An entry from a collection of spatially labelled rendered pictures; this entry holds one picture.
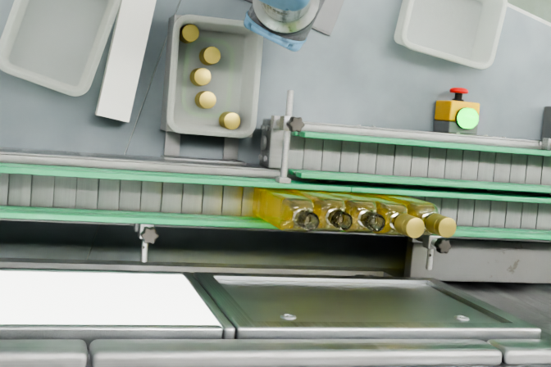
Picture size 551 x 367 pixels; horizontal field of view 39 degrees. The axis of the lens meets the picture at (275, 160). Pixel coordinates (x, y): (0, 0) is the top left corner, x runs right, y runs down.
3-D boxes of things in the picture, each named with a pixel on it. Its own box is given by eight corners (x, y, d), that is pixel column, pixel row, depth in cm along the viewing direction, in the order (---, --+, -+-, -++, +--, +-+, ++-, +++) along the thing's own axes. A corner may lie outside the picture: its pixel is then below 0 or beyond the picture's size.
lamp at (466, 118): (453, 128, 164) (461, 128, 161) (456, 106, 164) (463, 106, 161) (472, 129, 166) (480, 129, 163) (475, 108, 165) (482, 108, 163)
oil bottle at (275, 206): (251, 214, 148) (284, 233, 127) (253, 184, 147) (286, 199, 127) (279, 215, 149) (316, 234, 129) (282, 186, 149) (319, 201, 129)
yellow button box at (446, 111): (431, 131, 171) (448, 133, 164) (434, 97, 171) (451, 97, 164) (460, 133, 173) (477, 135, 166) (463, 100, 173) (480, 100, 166)
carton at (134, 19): (94, 114, 151) (96, 115, 145) (121, -7, 150) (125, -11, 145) (125, 121, 153) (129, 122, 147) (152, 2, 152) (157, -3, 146)
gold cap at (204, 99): (195, 89, 154) (199, 89, 150) (212, 92, 155) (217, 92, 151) (193, 107, 154) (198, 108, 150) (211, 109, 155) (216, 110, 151)
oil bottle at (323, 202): (280, 214, 149) (316, 233, 129) (282, 185, 149) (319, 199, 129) (307, 215, 151) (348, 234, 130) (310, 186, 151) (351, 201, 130)
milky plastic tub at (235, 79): (159, 130, 154) (166, 132, 146) (168, 16, 153) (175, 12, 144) (244, 137, 159) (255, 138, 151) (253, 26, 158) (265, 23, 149)
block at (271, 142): (255, 165, 154) (265, 168, 147) (259, 117, 153) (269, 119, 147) (272, 166, 155) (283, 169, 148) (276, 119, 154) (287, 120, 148)
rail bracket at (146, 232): (127, 252, 142) (135, 268, 129) (130, 215, 142) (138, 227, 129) (149, 253, 143) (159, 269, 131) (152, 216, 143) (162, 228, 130)
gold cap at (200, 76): (190, 66, 153) (194, 65, 149) (208, 69, 154) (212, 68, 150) (188, 84, 153) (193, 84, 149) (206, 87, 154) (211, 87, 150)
